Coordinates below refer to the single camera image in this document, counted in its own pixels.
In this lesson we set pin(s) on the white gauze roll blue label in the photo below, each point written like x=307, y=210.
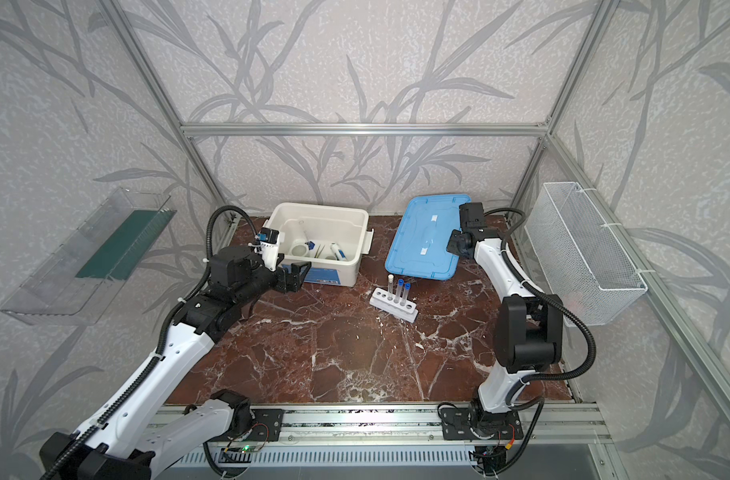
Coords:
x=338, y=252

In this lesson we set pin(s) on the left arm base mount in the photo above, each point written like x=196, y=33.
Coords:
x=257, y=425

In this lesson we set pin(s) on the large white ceramic dish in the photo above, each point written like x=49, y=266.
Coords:
x=299, y=249

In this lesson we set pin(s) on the white wire mesh basket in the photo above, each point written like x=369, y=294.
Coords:
x=581, y=257

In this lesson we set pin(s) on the aluminium front rail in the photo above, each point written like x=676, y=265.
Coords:
x=418, y=424

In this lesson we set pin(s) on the white test tube rack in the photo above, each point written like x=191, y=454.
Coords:
x=394, y=305

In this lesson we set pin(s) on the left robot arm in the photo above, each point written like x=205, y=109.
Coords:
x=113, y=442

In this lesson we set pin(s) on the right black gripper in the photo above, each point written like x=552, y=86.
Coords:
x=456, y=242

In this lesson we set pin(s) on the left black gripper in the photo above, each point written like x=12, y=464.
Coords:
x=285, y=278

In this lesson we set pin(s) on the white plastic storage bin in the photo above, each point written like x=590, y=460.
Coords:
x=325, y=224

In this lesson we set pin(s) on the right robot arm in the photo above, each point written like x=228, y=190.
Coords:
x=529, y=328

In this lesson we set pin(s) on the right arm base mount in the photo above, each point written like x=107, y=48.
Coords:
x=473, y=423

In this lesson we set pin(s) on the blue-capped test tube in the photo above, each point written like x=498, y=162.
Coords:
x=398, y=290
x=405, y=293

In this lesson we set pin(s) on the clear acrylic wall shelf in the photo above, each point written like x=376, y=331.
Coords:
x=78, y=282

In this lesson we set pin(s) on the blue plastic bin lid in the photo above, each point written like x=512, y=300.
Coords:
x=419, y=247

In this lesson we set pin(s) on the blue base small flask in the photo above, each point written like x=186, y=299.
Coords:
x=304, y=236

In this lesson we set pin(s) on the cork-stoppered glass test tube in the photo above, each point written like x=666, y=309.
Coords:
x=390, y=287

